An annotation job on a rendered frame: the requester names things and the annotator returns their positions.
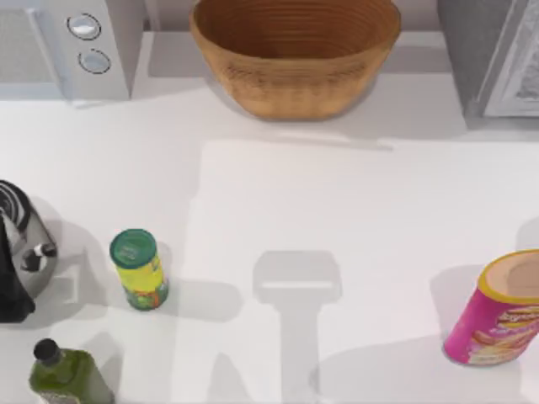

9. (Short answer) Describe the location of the white framed cabinet door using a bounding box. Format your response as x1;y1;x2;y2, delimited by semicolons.
478;0;539;118

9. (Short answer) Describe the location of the brown woven basket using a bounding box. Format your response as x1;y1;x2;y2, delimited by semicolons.
189;0;403;124

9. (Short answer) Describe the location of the microwave oven door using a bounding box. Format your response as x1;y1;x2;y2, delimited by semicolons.
0;0;76;101

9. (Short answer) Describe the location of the pale microwave oven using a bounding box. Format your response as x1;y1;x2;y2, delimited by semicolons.
0;0;145;109

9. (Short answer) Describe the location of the yellow can with green lid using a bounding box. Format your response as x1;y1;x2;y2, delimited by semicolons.
109;227;171;312

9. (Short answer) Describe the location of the white microwave knob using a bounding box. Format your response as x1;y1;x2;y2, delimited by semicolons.
67;13;103;41

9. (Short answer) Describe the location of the green bottle with black cap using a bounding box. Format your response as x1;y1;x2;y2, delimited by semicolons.
28;338;116;404

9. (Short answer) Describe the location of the pale blue microwave knob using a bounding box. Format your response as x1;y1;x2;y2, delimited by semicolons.
77;47;112;76

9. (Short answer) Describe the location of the pink can with yellow rim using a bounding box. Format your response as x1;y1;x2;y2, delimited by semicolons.
442;248;539;368

